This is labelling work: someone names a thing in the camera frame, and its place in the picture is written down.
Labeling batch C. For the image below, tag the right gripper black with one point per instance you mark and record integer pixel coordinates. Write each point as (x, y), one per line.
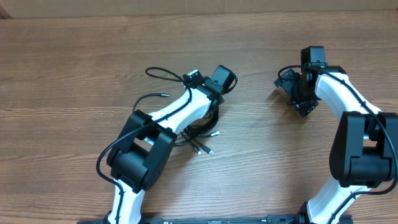
(306, 106)

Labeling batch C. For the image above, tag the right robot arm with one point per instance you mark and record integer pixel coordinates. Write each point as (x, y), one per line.
(363, 156)

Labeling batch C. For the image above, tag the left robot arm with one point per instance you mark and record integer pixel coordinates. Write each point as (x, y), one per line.
(136, 159)

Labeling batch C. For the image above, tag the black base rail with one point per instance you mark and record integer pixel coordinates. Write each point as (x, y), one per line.
(270, 219)

